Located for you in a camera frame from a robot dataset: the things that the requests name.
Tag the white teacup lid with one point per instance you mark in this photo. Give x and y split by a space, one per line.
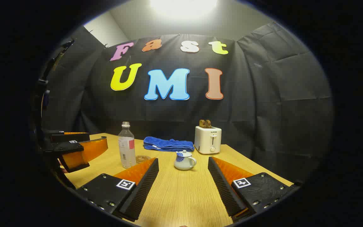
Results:
184 154

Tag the folded blue towel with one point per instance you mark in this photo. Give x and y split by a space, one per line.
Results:
169 145

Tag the white blue-patterned teacup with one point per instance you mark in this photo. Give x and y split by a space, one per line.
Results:
184 164

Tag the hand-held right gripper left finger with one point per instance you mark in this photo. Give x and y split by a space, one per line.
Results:
143 189

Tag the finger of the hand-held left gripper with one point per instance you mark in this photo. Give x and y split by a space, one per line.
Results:
66 147
71 137

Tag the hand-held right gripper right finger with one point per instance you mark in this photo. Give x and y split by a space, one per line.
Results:
224 189

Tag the clear plastic water bottle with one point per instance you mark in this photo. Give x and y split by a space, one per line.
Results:
126 148

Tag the white toaster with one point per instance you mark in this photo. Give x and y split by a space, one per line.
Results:
205 140

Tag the black backdrop cloth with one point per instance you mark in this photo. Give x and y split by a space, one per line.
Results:
263 94

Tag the round woven coaster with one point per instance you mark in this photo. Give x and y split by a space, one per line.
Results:
142 158

